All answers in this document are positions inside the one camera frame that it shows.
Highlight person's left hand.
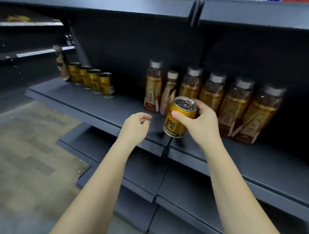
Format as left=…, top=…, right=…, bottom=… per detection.
left=117, top=112, right=153, bottom=147

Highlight person's right forearm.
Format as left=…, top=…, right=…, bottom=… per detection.
left=206, top=139, right=280, bottom=234

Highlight dark grey metal shelf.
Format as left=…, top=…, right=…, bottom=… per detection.
left=24, top=0, right=309, bottom=234

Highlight person's right hand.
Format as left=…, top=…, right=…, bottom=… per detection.
left=171, top=99, right=224, bottom=149

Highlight black store shelving white strips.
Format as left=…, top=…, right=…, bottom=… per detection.
left=0, top=7, right=78, bottom=114

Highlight brown coffee bottle beige cap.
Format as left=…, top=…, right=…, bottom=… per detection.
left=52, top=44, right=70, bottom=82
left=159, top=70, right=179, bottom=116

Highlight person's left forearm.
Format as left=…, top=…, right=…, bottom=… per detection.
left=49, top=137, right=142, bottom=234

